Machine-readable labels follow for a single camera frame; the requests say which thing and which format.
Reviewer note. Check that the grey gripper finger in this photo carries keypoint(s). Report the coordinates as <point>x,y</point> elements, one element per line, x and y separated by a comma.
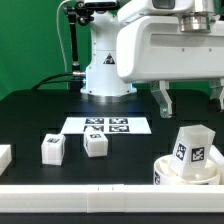
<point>216,102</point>

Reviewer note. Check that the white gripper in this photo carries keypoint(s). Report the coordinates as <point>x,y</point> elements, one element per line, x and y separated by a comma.
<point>169,40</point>

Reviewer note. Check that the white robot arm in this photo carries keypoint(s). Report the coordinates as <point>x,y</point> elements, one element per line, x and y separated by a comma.
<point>102,74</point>

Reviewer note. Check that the white marker sheet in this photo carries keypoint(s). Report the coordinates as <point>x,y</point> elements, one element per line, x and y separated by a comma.
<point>108,125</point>

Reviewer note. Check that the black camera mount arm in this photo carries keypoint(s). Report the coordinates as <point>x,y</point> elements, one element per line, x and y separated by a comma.
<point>77,14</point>

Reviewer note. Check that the white front rail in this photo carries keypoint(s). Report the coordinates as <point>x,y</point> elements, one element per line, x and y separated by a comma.
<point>111,198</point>

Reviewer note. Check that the white left rail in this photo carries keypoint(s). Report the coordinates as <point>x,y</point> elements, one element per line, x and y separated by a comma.
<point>5,157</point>

